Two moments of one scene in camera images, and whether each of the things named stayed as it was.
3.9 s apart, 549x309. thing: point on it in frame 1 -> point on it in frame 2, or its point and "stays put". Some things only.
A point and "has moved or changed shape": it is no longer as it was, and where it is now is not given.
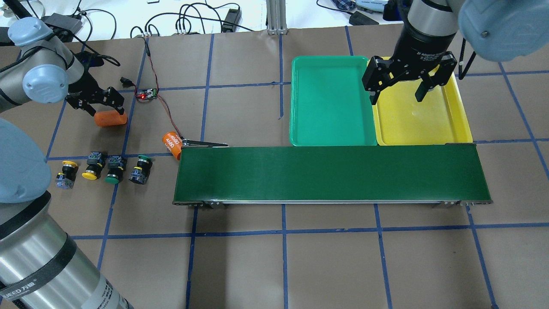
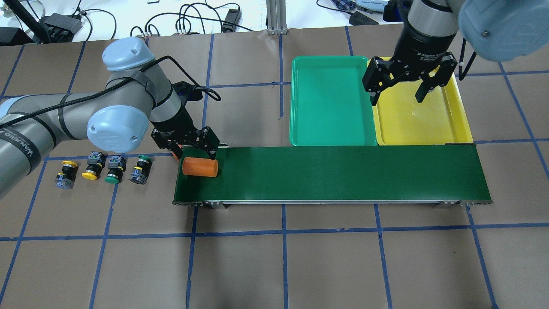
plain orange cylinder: (110, 118) has moved or changed shape
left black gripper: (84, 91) -> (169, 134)
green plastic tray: (329, 105) stays put
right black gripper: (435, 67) stays put
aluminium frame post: (276, 17) stays put
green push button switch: (140, 173) stays put
